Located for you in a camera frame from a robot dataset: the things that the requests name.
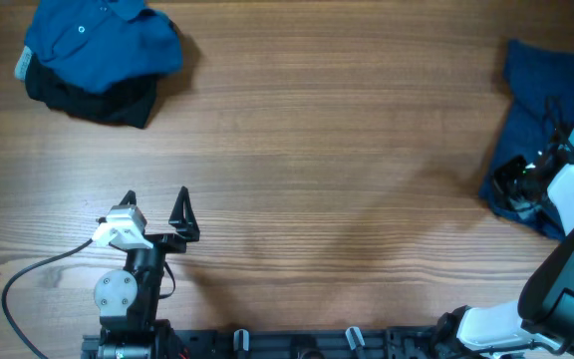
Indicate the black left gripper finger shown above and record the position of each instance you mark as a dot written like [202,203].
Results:
[130,198]
[182,218]

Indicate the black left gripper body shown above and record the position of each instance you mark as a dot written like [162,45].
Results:
[167,241]

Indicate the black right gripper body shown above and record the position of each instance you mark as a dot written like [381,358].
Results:
[512,182]

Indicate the dark blue denim shorts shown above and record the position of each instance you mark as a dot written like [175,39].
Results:
[532,75]

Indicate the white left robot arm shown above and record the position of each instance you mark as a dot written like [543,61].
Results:
[128,298]

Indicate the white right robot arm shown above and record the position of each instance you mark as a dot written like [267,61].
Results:
[543,316]

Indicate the black folded garment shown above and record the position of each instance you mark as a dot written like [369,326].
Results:
[128,102]

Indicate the blue polo shirt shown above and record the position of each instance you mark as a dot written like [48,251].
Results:
[94,44]

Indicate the grey folded garment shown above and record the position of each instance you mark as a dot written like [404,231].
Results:
[23,63]

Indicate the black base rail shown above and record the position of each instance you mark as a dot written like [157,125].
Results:
[391,343]

